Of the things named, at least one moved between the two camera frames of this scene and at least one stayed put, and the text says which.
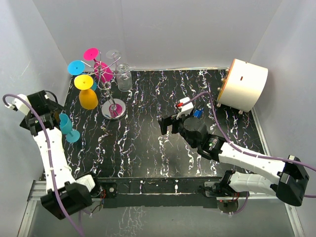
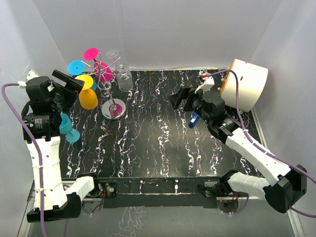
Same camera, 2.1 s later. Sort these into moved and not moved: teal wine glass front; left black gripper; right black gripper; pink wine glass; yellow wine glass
Moved: right black gripper; left black gripper
Not moved: pink wine glass; yellow wine glass; teal wine glass front
